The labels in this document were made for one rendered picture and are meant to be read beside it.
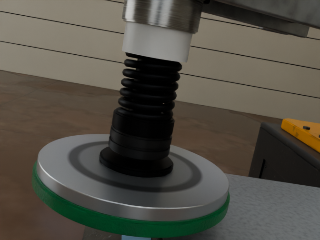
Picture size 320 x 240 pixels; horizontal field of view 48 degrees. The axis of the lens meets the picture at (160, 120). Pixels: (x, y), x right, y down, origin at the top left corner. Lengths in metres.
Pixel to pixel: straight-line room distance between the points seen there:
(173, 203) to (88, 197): 0.07
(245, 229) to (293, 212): 0.11
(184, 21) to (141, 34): 0.04
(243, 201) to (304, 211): 0.09
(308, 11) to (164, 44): 0.15
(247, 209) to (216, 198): 0.15
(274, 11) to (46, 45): 6.33
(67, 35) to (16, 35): 0.88
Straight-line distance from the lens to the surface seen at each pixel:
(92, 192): 0.32
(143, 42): 0.35
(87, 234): 0.52
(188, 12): 0.35
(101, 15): 6.43
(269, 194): 0.57
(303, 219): 0.53
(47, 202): 0.35
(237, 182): 0.59
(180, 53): 0.36
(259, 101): 6.70
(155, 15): 0.34
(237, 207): 0.50
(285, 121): 1.52
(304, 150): 1.25
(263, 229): 0.46
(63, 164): 0.38
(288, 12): 0.38
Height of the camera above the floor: 1.00
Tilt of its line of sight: 12 degrees down
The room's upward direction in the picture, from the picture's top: 10 degrees clockwise
